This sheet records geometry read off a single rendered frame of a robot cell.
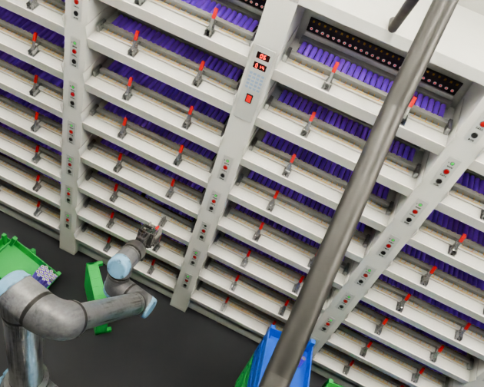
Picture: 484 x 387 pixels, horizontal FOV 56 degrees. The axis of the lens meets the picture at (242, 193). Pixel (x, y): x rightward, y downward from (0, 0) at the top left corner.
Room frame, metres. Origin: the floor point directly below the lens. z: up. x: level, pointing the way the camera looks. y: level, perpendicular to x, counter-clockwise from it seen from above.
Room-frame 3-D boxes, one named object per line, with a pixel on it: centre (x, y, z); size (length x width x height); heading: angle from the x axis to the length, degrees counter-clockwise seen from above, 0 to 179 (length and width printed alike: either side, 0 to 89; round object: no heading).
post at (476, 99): (1.43, -0.61, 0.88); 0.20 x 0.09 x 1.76; 173
